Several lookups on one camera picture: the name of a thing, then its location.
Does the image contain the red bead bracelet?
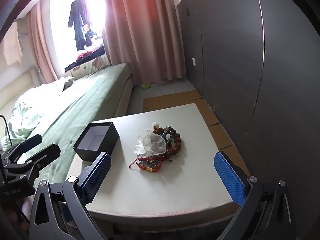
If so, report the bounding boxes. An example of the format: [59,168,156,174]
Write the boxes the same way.
[139,159,164,173]

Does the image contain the wide pink curtain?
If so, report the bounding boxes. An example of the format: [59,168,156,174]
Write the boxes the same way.
[102,0,193,85]

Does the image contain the clothes pile on windowsill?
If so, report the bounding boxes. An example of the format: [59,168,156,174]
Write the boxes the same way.
[64,44,105,72]

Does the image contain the brown wooden bead bracelet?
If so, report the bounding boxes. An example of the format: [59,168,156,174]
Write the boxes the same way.
[153,126,185,159]

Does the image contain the clear organza pouch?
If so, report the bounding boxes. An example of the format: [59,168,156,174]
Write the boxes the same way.
[133,130,167,158]

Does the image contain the hanging dark clothes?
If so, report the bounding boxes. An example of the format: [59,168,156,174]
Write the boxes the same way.
[67,0,94,50]

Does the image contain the floral pillow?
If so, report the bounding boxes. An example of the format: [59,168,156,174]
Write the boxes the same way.
[70,55,110,78]

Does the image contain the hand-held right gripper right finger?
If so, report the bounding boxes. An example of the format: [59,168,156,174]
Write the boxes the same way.
[214,151,298,240]

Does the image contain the bed with green sheet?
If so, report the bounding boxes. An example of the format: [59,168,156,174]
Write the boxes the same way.
[0,62,134,188]

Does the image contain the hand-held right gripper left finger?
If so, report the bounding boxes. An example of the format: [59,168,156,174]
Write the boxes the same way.
[30,152,112,240]

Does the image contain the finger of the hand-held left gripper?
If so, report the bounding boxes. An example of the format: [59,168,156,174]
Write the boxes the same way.
[5,144,61,180]
[4,134,42,164]

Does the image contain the grey wardrobe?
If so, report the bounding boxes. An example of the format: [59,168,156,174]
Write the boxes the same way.
[177,0,320,188]

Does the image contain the white crumpled cloth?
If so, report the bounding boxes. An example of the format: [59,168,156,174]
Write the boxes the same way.
[59,76,75,88]

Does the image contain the flattened cardboard sheets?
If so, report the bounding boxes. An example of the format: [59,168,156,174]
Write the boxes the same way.
[142,90,250,178]

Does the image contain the black jewelry box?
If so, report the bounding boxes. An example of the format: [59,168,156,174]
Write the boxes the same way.
[73,122,120,161]

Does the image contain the light green quilt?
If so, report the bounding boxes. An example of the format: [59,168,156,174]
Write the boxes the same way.
[0,79,75,148]

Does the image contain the narrow pink curtain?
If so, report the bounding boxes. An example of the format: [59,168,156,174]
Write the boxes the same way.
[26,1,59,84]

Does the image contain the black cable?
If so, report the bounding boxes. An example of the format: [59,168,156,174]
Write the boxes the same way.
[0,115,13,150]

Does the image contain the beige headboard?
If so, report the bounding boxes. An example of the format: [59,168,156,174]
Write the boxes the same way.
[0,66,38,113]

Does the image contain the red cord bracelet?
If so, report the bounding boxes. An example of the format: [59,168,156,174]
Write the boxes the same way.
[129,156,174,171]

